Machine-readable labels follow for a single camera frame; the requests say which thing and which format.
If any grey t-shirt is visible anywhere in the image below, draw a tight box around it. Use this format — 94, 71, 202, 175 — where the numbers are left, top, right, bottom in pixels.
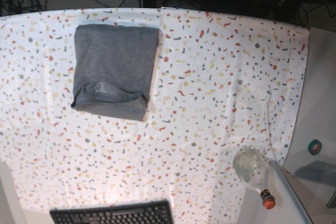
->
71, 24, 159, 121

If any terrazzo pattern tablecloth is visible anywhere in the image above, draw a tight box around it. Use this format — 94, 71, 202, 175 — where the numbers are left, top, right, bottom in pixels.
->
1, 8, 310, 223

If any clear bottle with red cap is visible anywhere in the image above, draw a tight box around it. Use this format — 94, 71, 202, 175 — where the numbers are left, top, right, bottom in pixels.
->
233, 147, 276, 210

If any black keyboard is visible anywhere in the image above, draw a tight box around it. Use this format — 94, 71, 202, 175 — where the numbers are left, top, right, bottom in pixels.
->
49, 200, 174, 224

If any green tape roll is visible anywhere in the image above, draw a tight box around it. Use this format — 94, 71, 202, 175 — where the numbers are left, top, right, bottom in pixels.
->
308, 140, 322, 155

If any grey metal bar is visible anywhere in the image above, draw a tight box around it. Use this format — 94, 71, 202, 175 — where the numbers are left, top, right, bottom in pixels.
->
269, 161, 313, 223

